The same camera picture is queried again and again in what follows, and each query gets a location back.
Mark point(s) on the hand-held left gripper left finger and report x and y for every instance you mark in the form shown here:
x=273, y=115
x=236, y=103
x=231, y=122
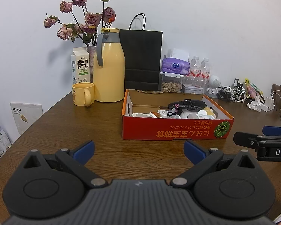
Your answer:
x=85, y=150

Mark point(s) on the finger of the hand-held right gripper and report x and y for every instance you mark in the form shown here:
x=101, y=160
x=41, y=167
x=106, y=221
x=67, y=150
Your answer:
x=244, y=138
x=275, y=131

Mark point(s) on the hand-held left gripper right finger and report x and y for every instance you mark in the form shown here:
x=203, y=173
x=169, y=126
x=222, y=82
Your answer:
x=194, y=151

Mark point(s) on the red cardboard box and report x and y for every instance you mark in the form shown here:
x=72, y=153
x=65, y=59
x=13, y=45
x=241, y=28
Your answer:
x=178, y=131

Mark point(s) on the white yellow plush hamster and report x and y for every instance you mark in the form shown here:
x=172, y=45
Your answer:
x=210, y=111

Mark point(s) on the dark blue zip pouch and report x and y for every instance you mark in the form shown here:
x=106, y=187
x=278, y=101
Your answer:
x=196, y=103

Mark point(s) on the white tissue packet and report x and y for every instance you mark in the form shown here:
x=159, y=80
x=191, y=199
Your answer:
x=140, y=114

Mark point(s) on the white power adapter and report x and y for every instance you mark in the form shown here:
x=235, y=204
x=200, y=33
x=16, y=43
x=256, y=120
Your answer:
x=269, y=103

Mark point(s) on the crumpled white tissue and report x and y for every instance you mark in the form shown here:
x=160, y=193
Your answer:
x=254, y=105

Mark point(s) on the brown paper bag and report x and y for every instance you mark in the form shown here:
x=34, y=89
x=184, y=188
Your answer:
x=277, y=90

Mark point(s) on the colourful snack packet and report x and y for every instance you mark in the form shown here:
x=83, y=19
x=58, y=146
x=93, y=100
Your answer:
x=254, y=90

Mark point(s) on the black plug adapter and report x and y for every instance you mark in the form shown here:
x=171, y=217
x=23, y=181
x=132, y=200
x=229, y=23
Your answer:
x=237, y=83

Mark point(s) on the yellow mug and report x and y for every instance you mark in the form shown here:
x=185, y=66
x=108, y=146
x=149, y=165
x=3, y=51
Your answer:
x=80, y=93

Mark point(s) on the white robot speaker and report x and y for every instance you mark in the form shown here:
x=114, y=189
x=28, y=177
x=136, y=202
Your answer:
x=214, y=84

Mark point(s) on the pale tin box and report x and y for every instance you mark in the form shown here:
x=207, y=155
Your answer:
x=192, y=89

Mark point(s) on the clear snack container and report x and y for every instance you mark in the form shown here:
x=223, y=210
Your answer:
x=171, y=86

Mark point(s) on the clear water bottle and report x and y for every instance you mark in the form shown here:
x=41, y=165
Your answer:
x=194, y=70
x=205, y=72

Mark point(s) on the yellow thermos jug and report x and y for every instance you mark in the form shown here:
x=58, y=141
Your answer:
x=109, y=75

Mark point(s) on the white milk carton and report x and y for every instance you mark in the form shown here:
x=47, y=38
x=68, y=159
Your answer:
x=80, y=65

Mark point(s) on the blue white bag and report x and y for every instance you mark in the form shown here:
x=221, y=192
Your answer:
x=0, y=145

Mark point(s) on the purple tissue pack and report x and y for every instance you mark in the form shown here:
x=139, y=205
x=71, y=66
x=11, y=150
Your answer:
x=175, y=65

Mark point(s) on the pale speckled vase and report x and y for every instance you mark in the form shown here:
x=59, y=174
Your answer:
x=91, y=61

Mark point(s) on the black paper bag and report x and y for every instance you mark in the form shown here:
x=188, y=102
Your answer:
x=140, y=56

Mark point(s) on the dried pink roses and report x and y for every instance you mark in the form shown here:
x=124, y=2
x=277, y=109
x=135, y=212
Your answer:
x=91, y=18

